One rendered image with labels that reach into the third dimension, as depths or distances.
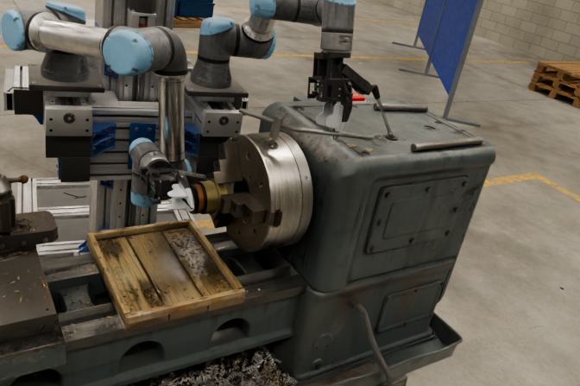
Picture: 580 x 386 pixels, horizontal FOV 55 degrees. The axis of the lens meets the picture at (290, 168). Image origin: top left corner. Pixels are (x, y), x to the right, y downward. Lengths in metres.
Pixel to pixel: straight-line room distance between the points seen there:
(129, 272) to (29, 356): 0.35
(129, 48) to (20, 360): 0.76
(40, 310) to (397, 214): 0.91
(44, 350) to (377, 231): 0.85
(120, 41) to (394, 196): 0.82
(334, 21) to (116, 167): 1.06
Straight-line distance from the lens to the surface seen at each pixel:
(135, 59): 1.48
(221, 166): 1.44
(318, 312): 1.59
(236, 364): 1.72
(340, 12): 1.31
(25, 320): 1.23
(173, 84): 1.63
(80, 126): 1.84
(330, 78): 1.32
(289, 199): 1.37
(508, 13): 13.32
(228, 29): 1.99
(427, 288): 1.86
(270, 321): 1.58
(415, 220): 1.62
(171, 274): 1.48
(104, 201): 2.37
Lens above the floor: 1.77
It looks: 24 degrees down
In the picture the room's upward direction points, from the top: 11 degrees clockwise
